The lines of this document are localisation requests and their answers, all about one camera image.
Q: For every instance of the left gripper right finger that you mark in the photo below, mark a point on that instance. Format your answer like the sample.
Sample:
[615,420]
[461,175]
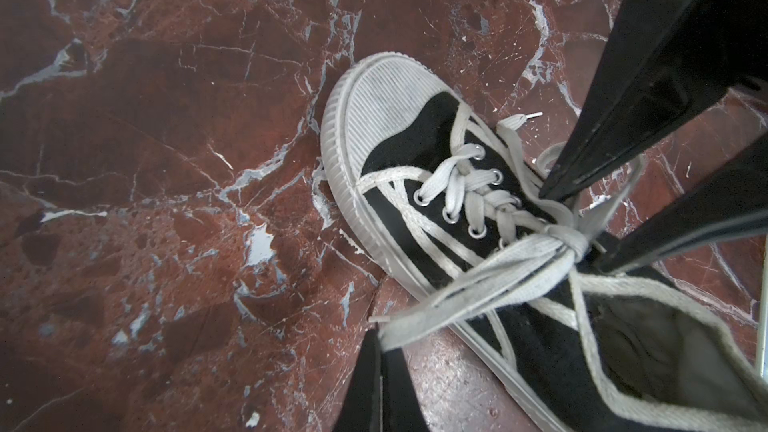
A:
[401,411]

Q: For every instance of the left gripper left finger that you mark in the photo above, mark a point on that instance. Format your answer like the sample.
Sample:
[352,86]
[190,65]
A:
[362,406]

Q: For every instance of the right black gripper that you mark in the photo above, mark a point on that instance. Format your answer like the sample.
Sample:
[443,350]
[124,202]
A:
[665,62]

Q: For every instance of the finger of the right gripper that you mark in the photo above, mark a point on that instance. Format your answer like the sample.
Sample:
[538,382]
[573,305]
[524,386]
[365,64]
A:
[730,204]

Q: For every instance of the black white canvas sneaker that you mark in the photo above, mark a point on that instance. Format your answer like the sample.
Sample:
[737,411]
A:
[432,191]

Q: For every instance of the white shoelace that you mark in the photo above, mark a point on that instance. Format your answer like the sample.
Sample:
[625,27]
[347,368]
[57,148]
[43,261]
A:
[520,272]

